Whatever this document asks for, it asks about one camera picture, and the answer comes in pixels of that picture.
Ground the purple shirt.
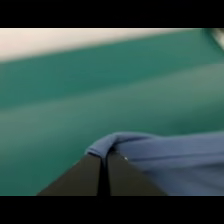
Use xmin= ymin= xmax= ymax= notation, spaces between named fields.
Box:
xmin=84 ymin=130 xmax=224 ymax=197

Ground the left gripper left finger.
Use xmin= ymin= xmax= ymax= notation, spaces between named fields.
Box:
xmin=37 ymin=153 xmax=103 ymax=197

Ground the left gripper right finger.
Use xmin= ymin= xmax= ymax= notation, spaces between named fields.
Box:
xmin=106 ymin=151 xmax=168 ymax=197

